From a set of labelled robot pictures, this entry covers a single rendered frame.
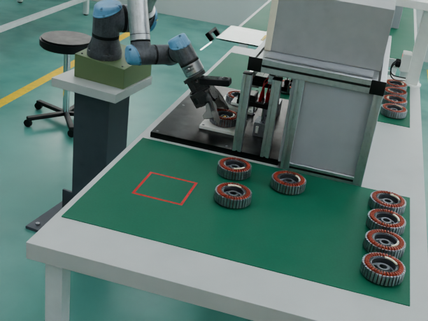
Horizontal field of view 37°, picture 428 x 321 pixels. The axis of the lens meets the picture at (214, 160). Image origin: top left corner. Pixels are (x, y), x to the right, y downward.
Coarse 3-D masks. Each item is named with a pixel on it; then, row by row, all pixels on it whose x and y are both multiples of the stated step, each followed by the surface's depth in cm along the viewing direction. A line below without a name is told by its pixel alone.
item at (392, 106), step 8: (392, 80) 319; (392, 88) 308; (400, 88) 312; (384, 96) 294; (392, 96) 296; (400, 96) 300; (384, 104) 283; (392, 104) 285; (400, 104) 289; (384, 112) 280; (392, 112) 277; (400, 112) 278
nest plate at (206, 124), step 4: (204, 120) 243; (208, 120) 243; (200, 124) 239; (204, 124) 239; (208, 124) 240; (212, 124) 240; (200, 128) 239; (204, 128) 238; (208, 128) 238; (212, 128) 237; (216, 128) 237; (220, 128) 238; (224, 128) 238; (228, 128) 239; (232, 128) 239; (220, 132) 237; (224, 132) 237; (228, 132) 236; (232, 132) 236
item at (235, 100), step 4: (252, 92) 236; (256, 92) 236; (252, 96) 233; (256, 96) 235; (232, 100) 238; (236, 100) 238; (252, 100) 233; (256, 100) 236; (264, 100) 237; (236, 104) 236; (252, 104) 234; (256, 104) 233; (260, 104) 233; (264, 104) 233; (264, 108) 233; (264, 112) 237; (264, 116) 238; (260, 120) 236
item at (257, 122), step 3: (258, 117) 241; (255, 120) 238; (258, 120) 238; (264, 120) 238; (255, 123) 236; (258, 123) 236; (261, 123) 236; (264, 123) 236; (255, 126) 236; (261, 126) 236; (264, 126) 235; (261, 129) 236; (258, 132) 237; (261, 132) 237; (252, 135) 238; (255, 135) 238; (258, 135) 238; (261, 135) 237
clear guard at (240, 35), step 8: (224, 32) 252; (232, 32) 254; (240, 32) 255; (248, 32) 257; (256, 32) 258; (264, 32) 260; (224, 40) 243; (232, 40) 243; (240, 40) 245; (248, 40) 246; (256, 40) 247
